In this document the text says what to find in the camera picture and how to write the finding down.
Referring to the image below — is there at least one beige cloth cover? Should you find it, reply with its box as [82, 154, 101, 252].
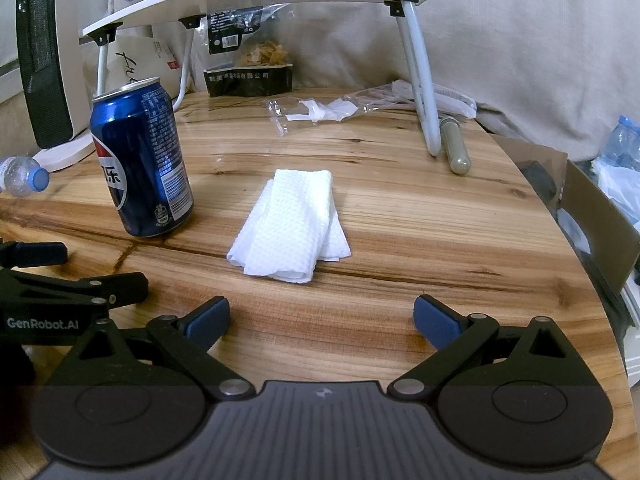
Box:
[107, 0, 640, 163]

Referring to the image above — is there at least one clear plastic water bottle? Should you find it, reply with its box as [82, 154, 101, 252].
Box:
[0, 156, 51, 197]
[602, 115, 640, 171]

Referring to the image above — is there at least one black and white tower heater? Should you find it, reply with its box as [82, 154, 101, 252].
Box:
[15, 0, 118, 172]

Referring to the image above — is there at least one grey-green tube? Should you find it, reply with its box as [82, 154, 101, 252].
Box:
[439, 116, 473, 176]

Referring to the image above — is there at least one white paper bag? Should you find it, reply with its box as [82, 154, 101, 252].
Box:
[82, 22, 211, 111]

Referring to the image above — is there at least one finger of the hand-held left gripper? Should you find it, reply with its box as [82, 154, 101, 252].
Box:
[0, 269, 150, 311]
[0, 241, 69, 270]

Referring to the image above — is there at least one crumpled white wrapper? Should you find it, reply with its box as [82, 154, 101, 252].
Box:
[286, 99, 358, 123]

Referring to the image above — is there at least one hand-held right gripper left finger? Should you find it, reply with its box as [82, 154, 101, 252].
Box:
[45, 296, 253, 401]

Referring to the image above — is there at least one black and clear snack bag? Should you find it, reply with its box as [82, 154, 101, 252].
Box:
[202, 2, 294, 98]

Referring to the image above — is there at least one black item in box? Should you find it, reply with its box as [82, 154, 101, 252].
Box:
[520, 160, 558, 206]

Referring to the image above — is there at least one small clear plastic wrapper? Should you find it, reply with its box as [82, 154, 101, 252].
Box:
[265, 99, 291, 137]

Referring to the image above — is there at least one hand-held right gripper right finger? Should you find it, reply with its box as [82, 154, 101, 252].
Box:
[387, 294, 598, 401]

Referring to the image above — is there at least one white paper towel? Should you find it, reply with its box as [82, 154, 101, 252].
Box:
[226, 168, 352, 285]

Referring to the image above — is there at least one blue soda can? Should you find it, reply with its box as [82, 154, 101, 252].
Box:
[89, 77, 195, 238]

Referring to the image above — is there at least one cardboard box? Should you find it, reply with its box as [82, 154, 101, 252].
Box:
[492, 134, 640, 306]

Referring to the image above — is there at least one clear plastic bag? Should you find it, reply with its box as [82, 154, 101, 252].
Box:
[345, 80, 478, 118]

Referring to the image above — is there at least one white plastic bag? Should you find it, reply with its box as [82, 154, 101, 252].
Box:
[592, 157, 640, 231]

